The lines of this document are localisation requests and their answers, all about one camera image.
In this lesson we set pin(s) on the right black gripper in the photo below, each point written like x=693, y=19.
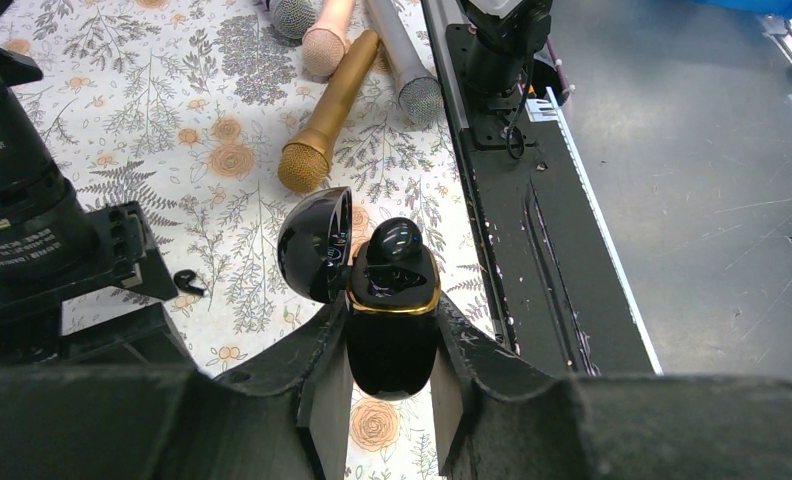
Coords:
x=127, y=258

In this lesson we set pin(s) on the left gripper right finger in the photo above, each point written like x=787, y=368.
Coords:
x=498, y=417

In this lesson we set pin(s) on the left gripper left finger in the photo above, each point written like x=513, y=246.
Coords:
x=283, y=414

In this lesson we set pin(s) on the black earbud case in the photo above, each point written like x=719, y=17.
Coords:
x=391, y=331

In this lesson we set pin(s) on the black earbud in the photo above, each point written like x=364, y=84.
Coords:
x=394, y=240
x=185, y=280

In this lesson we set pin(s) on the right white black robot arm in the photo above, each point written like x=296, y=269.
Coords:
x=52, y=251

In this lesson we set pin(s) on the gold microphone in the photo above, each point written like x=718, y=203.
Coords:
x=306, y=158

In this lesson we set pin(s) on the grey microphone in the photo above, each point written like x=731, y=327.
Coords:
x=418, y=92

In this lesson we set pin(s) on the pink microphone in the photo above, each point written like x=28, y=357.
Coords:
x=325, y=43

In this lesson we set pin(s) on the purple glitter microphone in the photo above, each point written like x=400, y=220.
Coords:
x=292, y=18

